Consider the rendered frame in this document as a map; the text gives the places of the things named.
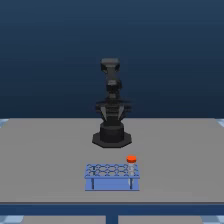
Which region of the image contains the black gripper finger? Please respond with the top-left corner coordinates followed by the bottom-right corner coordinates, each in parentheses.
top-left (98, 106), bottom-right (112, 123)
top-left (116, 105), bottom-right (130, 123)

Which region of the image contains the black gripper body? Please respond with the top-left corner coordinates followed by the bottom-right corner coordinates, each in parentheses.
top-left (95, 97), bottom-right (134, 116)

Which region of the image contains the clear centrifuge tube orange cap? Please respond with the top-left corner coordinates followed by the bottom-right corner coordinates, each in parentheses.
top-left (126, 155), bottom-right (138, 180)

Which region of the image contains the blue test tube rack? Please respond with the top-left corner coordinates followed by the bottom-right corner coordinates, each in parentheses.
top-left (83, 162), bottom-right (141, 192)

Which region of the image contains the dark blue table frame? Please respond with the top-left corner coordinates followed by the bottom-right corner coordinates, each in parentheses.
top-left (0, 203), bottom-right (224, 224)

